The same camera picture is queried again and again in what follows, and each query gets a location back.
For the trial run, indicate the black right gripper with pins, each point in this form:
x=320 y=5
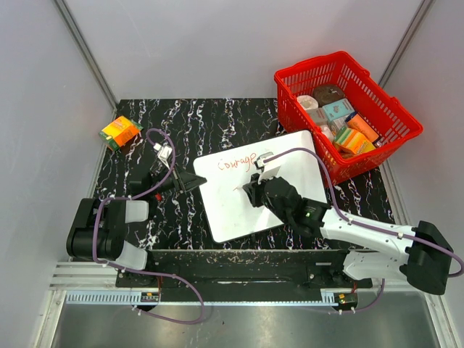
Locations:
x=253 y=190

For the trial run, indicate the teal cardboard box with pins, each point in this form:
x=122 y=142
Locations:
x=338 y=109

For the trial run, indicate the orange blue box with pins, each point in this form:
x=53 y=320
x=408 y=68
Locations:
x=356 y=121

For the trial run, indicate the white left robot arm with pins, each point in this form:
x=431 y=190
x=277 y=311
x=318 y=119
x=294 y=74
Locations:
x=111 y=244

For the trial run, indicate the yellow green sponge pack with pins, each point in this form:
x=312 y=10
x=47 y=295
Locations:
x=352 y=141

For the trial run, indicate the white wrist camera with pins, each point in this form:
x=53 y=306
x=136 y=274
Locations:
x=163 y=154
x=267 y=166

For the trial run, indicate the orange green snack box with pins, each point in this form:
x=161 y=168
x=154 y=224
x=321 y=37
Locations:
x=119 y=132

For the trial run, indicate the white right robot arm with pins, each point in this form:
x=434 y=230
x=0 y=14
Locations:
x=418 y=254

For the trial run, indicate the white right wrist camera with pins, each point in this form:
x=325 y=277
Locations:
x=267 y=166

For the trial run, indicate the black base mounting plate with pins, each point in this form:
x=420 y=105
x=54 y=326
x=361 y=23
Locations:
x=318 y=269

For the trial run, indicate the red plastic shopping basket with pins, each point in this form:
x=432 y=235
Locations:
x=383 y=113

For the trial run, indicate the white toilet paper roll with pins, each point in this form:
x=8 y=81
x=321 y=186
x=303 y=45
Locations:
x=307 y=102

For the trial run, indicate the brown round lid jar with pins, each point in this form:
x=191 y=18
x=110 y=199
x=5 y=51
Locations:
x=327 y=94

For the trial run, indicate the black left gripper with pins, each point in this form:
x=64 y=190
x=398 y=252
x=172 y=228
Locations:
x=191 y=180

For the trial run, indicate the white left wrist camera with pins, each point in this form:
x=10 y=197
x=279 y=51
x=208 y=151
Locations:
x=163 y=154

